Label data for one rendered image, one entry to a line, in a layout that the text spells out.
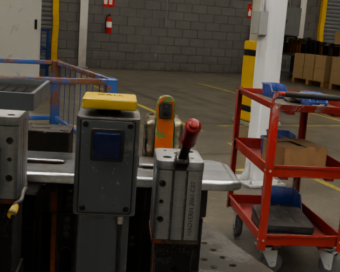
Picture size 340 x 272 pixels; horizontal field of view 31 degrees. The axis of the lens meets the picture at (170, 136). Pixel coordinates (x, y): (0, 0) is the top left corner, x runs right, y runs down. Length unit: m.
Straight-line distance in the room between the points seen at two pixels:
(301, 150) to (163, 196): 2.31
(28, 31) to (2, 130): 8.38
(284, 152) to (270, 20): 2.00
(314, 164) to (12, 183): 2.47
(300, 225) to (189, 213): 2.41
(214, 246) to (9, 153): 0.83
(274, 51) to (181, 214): 4.13
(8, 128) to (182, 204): 0.26
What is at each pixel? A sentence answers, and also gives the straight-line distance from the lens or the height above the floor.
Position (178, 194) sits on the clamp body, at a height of 1.01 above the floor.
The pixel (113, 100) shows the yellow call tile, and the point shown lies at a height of 1.16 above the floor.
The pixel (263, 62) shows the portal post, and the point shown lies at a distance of 4.93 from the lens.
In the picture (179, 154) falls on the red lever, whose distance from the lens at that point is 0.81.
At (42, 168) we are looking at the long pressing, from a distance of 1.02.
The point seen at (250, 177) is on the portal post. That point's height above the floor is 0.05.
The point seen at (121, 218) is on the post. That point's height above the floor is 1.03.
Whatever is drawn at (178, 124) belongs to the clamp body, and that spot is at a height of 1.06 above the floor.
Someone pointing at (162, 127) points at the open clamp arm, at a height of 1.05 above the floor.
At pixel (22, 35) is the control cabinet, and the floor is 0.93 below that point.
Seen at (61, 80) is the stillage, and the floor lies 0.93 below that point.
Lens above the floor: 1.25
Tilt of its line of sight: 10 degrees down
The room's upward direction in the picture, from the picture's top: 4 degrees clockwise
